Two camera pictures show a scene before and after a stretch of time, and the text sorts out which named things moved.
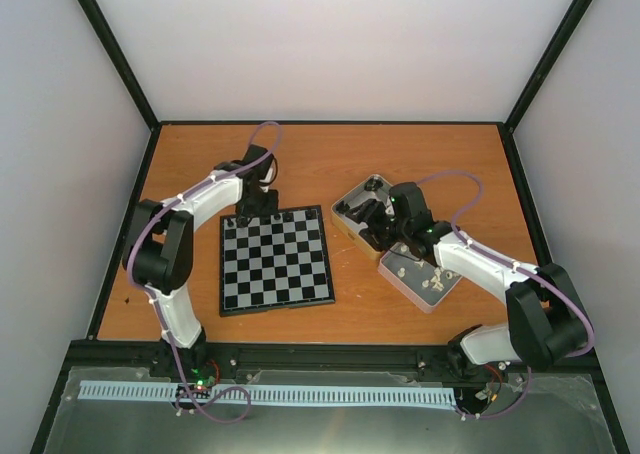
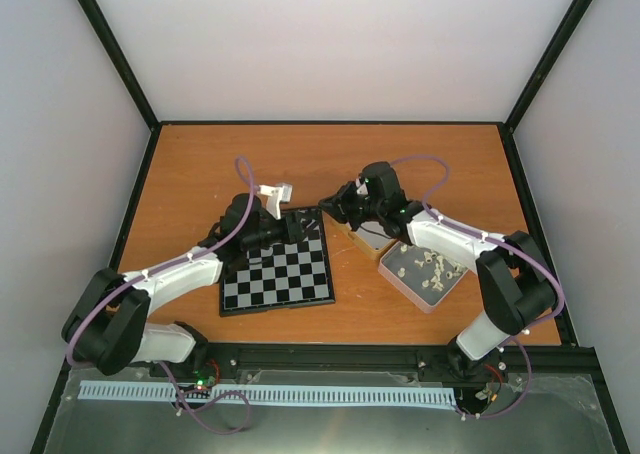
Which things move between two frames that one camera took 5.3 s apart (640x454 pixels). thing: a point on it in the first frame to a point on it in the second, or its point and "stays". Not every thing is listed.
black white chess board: [277, 260] stays
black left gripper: [269, 210] to [293, 225]
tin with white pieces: [421, 283] stays
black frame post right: [558, 43] stays
